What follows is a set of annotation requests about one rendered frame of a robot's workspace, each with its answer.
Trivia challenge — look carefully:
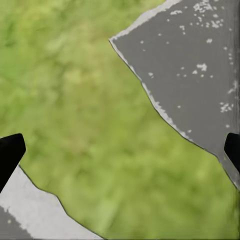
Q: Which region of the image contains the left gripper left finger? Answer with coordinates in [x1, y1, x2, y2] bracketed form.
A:
[0, 133, 26, 188]

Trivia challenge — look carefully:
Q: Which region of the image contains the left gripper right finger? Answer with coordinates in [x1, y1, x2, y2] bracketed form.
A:
[223, 132, 240, 172]

